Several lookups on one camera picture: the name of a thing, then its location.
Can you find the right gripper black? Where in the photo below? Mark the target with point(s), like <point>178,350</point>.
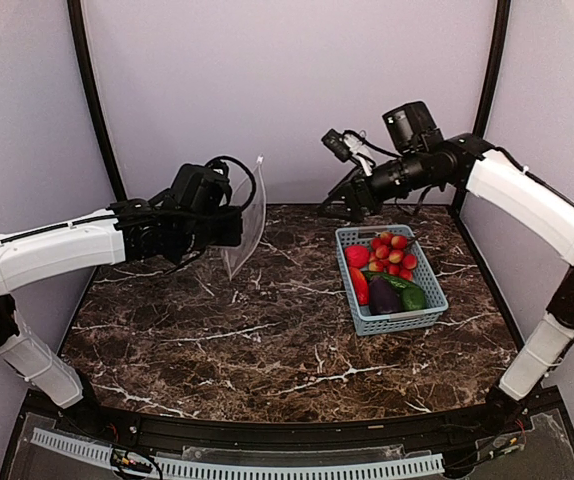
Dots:
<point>353,197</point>

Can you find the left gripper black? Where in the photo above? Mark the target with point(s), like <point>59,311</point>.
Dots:
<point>233,235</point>

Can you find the clear dotted zip top bag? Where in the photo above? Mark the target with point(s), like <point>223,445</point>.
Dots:
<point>253,223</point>

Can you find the red toy berry bunch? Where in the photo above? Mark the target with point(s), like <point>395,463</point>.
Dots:
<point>392,254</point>

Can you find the purple toy eggplant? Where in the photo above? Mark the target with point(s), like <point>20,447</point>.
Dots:
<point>383,298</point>

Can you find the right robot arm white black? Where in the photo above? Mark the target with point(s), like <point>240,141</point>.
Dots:
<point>489,173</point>

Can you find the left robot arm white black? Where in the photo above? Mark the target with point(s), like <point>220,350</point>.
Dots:
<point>125,231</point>

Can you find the red round toy fruit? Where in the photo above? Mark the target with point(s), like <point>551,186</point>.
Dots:
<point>357,256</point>

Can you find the red toy chili pepper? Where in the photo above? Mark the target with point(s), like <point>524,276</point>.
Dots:
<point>360,286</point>

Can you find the green toy cucumber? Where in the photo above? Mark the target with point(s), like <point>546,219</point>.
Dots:
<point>412,296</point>

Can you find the light blue plastic basket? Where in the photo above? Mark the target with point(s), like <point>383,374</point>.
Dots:
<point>364,322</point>

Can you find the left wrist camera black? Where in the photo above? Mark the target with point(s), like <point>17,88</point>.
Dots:
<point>199,189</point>

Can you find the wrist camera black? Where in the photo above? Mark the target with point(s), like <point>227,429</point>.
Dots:
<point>412,128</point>
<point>199,189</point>

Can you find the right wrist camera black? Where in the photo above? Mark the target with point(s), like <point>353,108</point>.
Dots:
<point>412,128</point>

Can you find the black left frame post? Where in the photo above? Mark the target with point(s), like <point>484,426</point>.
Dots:
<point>91,93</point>

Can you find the black frame post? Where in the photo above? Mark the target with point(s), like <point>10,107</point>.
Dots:
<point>91,93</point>
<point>493,66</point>

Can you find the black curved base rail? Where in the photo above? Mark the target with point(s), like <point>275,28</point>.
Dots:
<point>536,443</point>

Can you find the black right frame post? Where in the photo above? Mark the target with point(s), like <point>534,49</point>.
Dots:
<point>493,66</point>

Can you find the white slotted cable duct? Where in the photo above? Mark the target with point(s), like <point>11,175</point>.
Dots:
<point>209,463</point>

